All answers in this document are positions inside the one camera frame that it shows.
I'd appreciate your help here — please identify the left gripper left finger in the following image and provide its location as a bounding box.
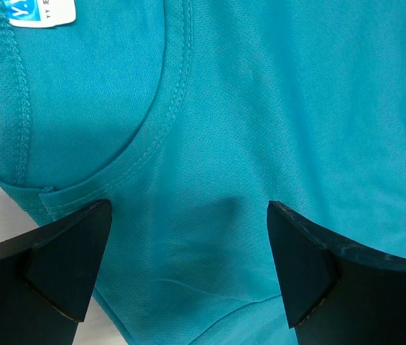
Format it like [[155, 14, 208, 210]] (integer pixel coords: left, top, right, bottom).
[[0, 200, 112, 345]]

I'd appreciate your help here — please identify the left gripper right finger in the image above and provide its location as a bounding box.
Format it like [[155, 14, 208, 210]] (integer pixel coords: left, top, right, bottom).
[[267, 201, 406, 344]]

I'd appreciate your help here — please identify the teal t-shirt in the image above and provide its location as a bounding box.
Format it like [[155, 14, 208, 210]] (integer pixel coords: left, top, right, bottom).
[[0, 1, 406, 344]]

